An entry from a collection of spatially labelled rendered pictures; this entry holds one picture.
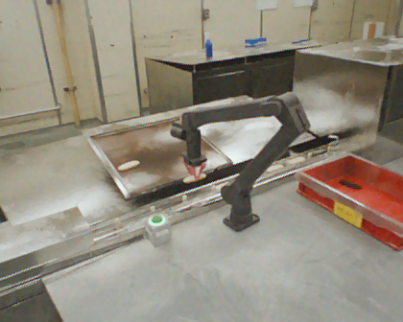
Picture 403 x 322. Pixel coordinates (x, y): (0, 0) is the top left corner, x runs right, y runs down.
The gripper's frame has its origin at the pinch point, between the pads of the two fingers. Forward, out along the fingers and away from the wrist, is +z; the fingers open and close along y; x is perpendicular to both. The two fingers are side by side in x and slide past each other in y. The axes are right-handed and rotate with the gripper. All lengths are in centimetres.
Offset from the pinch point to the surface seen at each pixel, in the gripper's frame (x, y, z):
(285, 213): 24.3, 27.3, 11.0
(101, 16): 77, -341, -29
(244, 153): 35.4, -13.5, 4.9
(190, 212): -8.0, 10.1, 8.6
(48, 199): -51, -37, 14
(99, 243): -43.1, 10.2, 8.0
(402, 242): 41, 64, 7
